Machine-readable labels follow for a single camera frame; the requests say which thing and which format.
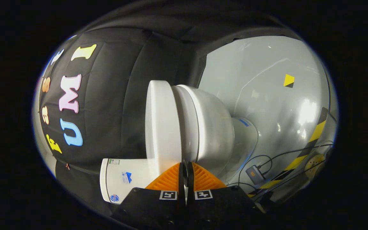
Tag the yellow black floor sticker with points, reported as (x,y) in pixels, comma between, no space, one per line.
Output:
(288,80)

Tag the white toilet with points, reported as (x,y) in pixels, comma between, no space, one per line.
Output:
(212,127)

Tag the grey power adapter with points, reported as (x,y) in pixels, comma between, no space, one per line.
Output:
(255,174)

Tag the black backdrop cloth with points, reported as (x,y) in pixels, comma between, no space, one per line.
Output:
(113,95)

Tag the white toilet lid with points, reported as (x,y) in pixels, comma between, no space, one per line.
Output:
(161,127)

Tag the round perforated wooden disc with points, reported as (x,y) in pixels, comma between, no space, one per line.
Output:
(314,163)

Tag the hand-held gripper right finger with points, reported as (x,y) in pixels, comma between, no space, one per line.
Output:
(216,210)

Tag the yellow black hazard tape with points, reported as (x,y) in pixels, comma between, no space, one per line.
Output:
(294,163)

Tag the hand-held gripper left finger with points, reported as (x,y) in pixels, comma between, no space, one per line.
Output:
(158,210)

